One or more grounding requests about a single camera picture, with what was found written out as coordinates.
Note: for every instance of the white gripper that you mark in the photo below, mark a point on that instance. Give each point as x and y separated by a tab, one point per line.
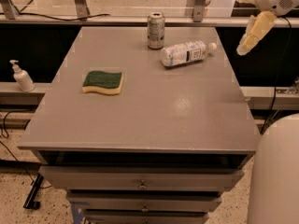
258	27

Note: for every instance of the blue label plastic bottle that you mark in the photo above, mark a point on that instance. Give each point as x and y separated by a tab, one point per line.
188	52

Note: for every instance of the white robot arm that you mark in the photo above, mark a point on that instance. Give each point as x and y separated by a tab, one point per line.
274	186

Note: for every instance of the green 7up can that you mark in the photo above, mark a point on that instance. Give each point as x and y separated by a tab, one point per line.
156	23

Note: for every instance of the white pump dispenser bottle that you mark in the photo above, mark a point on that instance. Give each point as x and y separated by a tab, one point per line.
22	77

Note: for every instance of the grey drawer cabinet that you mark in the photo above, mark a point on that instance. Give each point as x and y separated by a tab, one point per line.
162	151

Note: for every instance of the green and yellow sponge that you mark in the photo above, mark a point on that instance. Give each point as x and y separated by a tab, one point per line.
103	82

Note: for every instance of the metal window frame bracket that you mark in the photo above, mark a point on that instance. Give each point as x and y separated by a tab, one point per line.
195	9

